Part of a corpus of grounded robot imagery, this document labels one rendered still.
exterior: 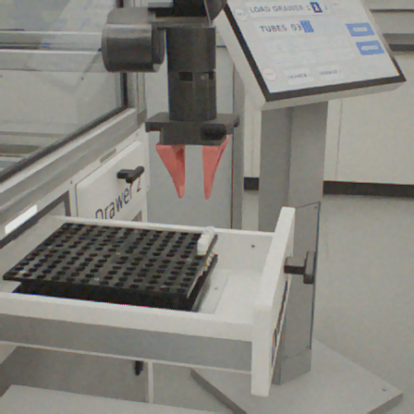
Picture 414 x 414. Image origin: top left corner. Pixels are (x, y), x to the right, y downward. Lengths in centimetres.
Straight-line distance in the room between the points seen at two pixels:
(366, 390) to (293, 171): 74
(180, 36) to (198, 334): 32
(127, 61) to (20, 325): 32
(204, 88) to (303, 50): 94
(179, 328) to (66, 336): 13
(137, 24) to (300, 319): 138
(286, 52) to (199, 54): 90
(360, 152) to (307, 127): 204
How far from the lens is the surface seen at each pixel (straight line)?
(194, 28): 71
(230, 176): 245
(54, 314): 72
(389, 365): 227
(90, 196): 100
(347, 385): 208
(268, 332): 63
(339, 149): 376
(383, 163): 380
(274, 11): 167
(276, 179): 176
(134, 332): 69
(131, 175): 108
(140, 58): 73
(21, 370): 93
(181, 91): 72
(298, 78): 158
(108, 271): 76
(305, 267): 74
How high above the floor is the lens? 123
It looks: 20 degrees down
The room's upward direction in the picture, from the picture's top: straight up
